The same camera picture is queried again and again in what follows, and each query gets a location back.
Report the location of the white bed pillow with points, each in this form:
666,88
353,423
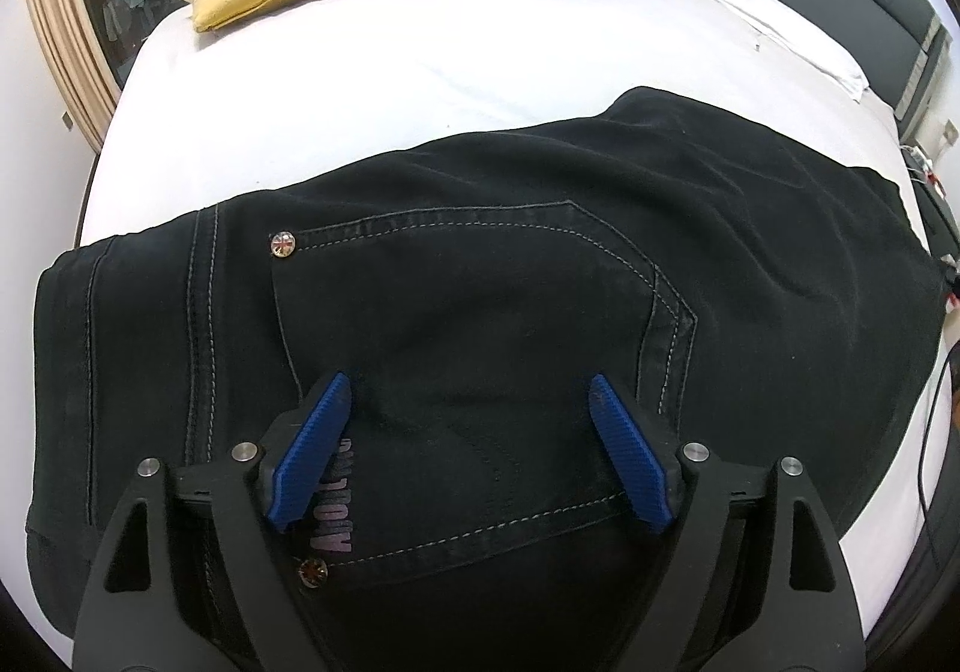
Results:
787,27

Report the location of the beige curtain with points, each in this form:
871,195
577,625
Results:
60,27

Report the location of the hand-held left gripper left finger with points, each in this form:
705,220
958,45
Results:
311,451

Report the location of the dark nightstand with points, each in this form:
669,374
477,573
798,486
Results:
941,222

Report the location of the black denim pants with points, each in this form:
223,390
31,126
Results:
487,282

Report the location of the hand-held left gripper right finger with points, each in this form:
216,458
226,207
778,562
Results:
630,451

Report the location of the white sheeted bed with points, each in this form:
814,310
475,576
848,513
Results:
450,72

